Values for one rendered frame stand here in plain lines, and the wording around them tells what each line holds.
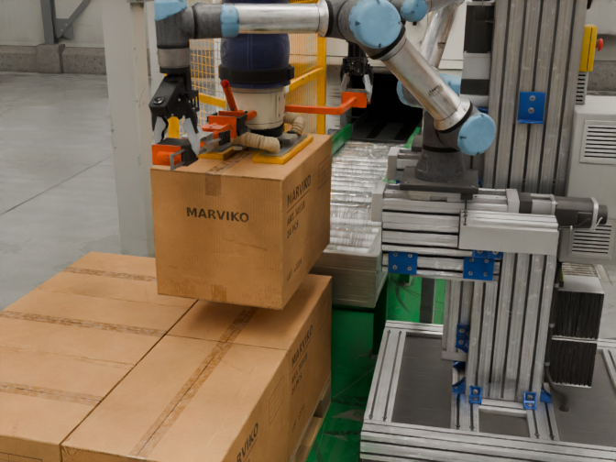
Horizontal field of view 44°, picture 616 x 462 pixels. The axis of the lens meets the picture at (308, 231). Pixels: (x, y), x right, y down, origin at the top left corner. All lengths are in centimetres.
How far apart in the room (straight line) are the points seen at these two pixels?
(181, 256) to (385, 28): 90
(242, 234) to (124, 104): 175
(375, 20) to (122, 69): 207
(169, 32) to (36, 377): 104
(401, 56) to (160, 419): 110
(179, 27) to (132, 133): 205
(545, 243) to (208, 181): 95
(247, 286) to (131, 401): 47
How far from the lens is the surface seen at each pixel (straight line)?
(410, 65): 199
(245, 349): 230
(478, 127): 208
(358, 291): 290
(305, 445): 279
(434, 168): 223
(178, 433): 195
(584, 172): 241
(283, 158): 225
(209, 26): 182
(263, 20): 198
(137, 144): 383
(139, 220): 394
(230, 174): 215
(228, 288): 226
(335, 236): 327
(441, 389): 280
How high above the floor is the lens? 162
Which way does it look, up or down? 19 degrees down
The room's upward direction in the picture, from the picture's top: straight up
